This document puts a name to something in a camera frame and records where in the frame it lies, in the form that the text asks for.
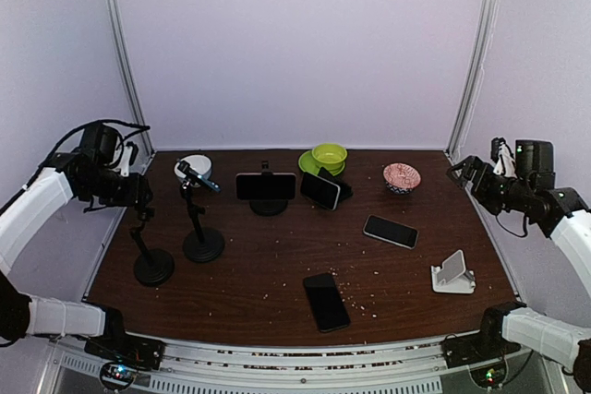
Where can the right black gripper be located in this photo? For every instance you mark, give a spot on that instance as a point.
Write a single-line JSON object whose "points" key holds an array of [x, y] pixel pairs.
{"points": [[473, 163]]}

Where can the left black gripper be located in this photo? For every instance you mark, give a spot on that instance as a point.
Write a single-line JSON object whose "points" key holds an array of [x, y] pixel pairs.
{"points": [[135, 194]]}

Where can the blue phone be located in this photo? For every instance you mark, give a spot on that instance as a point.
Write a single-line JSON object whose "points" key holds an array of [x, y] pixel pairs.
{"points": [[192, 177]]}

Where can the tall black phone stand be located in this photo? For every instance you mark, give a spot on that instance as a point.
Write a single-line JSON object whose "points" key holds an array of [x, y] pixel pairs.
{"points": [[203, 244]]}

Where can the silver phone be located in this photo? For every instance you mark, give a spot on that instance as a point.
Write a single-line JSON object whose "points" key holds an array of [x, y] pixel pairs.
{"points": [[390, 232]]}

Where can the black phone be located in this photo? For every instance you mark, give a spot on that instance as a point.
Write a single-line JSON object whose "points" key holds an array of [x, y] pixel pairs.
{"points": [[265, 186], [326, 303]]}

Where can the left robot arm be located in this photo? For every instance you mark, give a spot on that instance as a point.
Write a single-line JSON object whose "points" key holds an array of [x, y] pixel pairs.
{"points": [[89, 163]]}

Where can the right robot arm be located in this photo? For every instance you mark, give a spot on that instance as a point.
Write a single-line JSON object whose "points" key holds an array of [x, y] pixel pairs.
{"points": [[522, 179]]}

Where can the black phone on round stand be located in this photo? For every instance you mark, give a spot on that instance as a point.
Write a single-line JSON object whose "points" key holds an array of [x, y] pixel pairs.
{"points": [[265, 186]]}

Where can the white phone stand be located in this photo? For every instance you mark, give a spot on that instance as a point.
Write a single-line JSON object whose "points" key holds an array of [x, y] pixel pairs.
{"points": [[452, 276]]}

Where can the black folding phone stand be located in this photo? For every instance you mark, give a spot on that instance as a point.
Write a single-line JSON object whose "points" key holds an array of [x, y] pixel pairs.
{"points": [[346, 191]]}

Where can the short round black stand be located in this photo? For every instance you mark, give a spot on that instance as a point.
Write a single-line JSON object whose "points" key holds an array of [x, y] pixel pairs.
{"points": [[269, 207]]}

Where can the white-edged phone leaning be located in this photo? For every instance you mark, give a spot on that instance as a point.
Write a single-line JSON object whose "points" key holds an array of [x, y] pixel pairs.
{"points": [[320, 190]]}

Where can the red patterned bowl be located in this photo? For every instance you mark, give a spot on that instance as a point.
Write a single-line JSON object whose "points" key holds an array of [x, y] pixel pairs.
{"points": [[401, 178]]}

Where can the white bowl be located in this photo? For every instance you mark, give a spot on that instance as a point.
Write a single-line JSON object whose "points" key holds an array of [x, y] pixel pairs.
{"points": [[200, 163]]}

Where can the green bowl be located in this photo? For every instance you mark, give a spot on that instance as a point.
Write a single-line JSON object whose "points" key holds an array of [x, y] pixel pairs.
{"points": [[329, 153]]}

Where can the green plate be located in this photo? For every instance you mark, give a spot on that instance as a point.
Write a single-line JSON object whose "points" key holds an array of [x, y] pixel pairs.
{"points": [[308, 164]]}

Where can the left circuit board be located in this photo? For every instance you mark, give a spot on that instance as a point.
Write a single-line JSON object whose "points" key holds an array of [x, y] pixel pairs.
{"points": [[116, 376]]}

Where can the circuit board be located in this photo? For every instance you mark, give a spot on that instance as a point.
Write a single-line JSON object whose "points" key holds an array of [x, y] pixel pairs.
{"points": [[116, 376], [489, 376]]}

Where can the right circuit board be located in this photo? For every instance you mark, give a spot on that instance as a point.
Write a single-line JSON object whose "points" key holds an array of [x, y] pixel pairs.
{"points": [[489, 376]]}

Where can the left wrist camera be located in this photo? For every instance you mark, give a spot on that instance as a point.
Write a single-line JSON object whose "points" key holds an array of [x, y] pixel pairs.
{"points": [[128, 155]]}

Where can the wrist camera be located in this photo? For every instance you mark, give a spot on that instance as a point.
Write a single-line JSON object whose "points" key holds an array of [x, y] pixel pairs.
{"points": [[503, 158], [128, 155]]}

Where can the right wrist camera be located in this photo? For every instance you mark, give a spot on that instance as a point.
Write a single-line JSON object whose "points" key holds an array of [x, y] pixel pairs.
{"points": [[503, 158]]}

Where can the front aluminium rail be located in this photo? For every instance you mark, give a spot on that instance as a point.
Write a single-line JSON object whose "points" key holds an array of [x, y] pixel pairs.
{"points": [[416, 366]]}

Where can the right aluminium frame post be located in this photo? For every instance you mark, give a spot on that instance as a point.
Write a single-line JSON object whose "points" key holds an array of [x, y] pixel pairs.
{"points": [[474, 78]]}

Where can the aluminium frame post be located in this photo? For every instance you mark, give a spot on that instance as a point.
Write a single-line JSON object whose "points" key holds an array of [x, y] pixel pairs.
{"points": [[474, 78], [123, 61]]}

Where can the left aluminium frame post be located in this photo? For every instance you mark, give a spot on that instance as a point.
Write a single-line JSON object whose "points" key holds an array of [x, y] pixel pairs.
{"points": [[123, 61]]}

